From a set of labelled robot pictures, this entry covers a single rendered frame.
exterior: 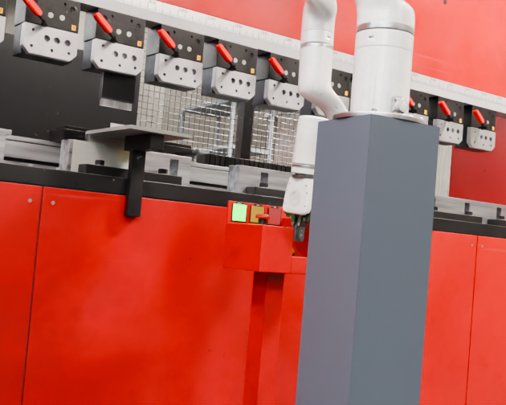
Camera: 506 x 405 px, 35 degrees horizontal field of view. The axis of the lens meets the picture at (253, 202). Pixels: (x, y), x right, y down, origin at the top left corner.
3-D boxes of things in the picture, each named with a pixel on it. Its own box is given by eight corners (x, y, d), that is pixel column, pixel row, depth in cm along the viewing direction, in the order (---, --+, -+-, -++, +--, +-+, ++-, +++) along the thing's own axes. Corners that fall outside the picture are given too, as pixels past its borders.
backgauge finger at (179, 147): (187, 154, 248) (189, 137, 248) (146, 157, 269) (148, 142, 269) (220, 159, 255) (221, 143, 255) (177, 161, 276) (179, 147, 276)
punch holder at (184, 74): (157, 79, 232) (161, 23, 233) (142, 83, 239) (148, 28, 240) (201, 88, 241) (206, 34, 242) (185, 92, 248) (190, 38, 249)
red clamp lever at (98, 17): (99, 10, 217) (122, 38, 221) (93, 13, 221) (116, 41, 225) (95, 14, 217) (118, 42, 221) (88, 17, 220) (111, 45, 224)
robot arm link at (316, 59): (341, 59, 229) (336, 165, 225) (294, 47, 222) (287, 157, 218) (361, 51, 221) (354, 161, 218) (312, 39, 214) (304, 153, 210)
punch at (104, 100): (100, 104, 226) (104, 71, 226) (97, 105, 228) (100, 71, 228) (132, 110, 232) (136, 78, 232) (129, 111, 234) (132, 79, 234)
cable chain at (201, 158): (205, 163, 292) (206, 153, 292) (195, 164, 297) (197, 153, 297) (298, 177, 317) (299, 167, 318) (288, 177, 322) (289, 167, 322)
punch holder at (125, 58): (92, 66, 221) (99, 6, 222) (79, 70, 228) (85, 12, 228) (141, 76, 230) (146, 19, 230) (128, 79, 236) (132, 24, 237)
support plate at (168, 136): (130, 128, 201) (130, 124, 202) (85, 134, 223) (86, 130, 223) (191, 138, 212) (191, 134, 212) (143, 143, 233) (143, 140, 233)
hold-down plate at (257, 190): (255, 196, 249) (255, 186, 249) (245, 195, 253) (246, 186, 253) (328, 205, 266) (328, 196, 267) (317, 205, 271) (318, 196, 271)
